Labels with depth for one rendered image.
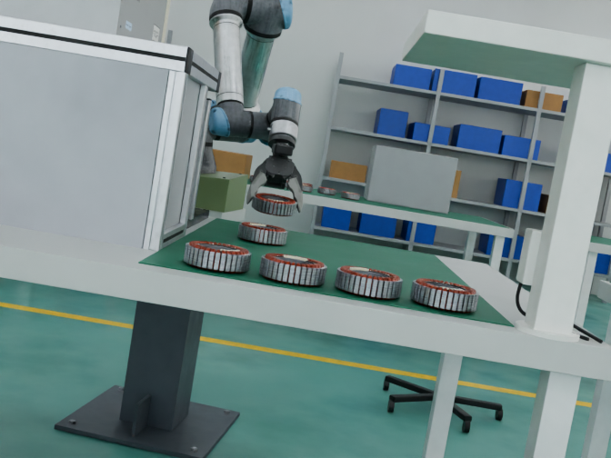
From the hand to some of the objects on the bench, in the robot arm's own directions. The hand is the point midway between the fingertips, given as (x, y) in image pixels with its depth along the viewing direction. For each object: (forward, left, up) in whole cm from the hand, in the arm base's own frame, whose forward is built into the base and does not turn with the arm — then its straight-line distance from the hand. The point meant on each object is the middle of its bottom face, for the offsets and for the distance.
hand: (274, 206), depth 202 cm
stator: (+19, +1, -6) cm, 20 cm away
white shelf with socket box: (+57, +48, -7) cm, 75 cm away
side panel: (+47, -12, -4) cm, 48 cm away
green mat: (+26, +17, -7) cm, 32 cm away
